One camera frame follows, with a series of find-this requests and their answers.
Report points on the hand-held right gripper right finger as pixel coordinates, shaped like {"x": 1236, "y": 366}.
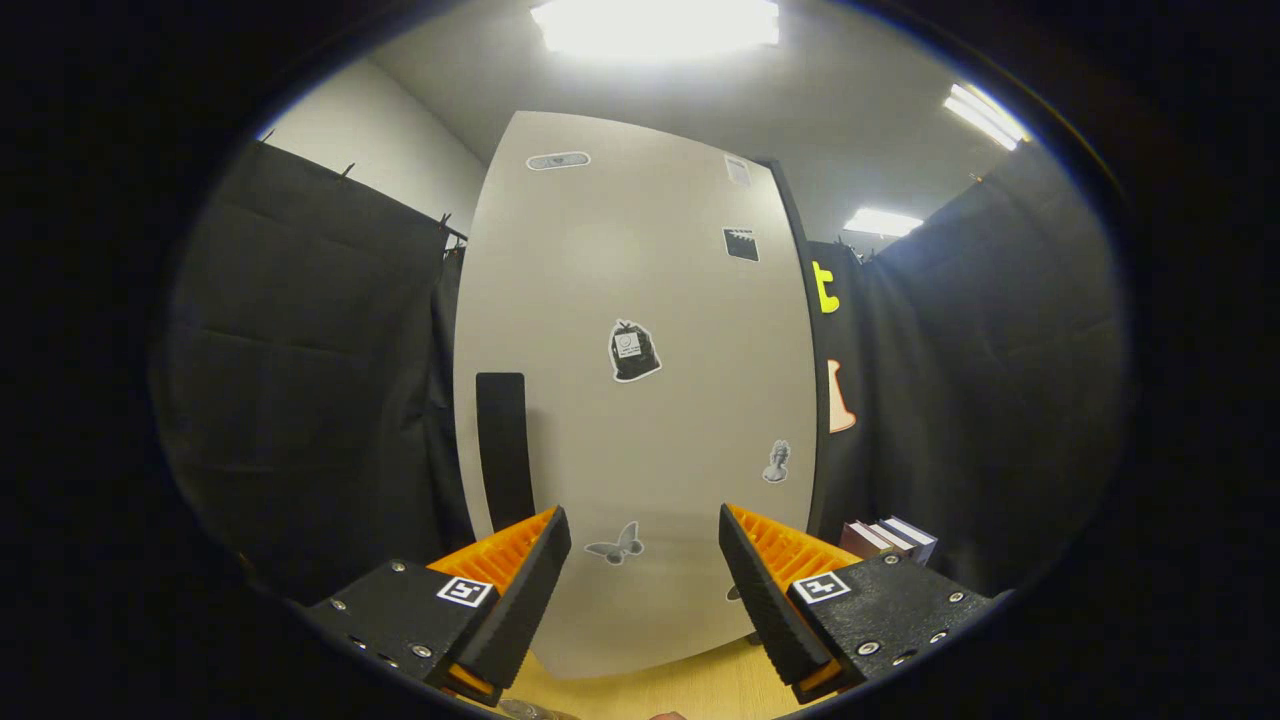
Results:
{"x": 763, "y": 600}

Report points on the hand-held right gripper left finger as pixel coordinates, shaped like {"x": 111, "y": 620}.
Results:
{"x": 527, "y": 600}

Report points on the light grey cabinet door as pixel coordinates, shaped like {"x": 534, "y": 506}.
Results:
{"x": 650, "y": 450}

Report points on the pink cover book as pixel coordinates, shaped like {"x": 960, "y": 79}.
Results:
{"x": 860, "y": 540}

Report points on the white spine book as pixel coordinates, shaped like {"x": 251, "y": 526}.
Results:
{"x": 890, "y": 538}

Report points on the blue grey book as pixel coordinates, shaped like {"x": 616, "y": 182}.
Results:
{"x": 915, "y": 538}

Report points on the black backdrop cloth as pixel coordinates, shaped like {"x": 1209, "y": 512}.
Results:
{"x": 300, "y": 400}

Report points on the large ceiling light panel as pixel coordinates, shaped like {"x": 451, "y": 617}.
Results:
{"x": 655, "y": 28}

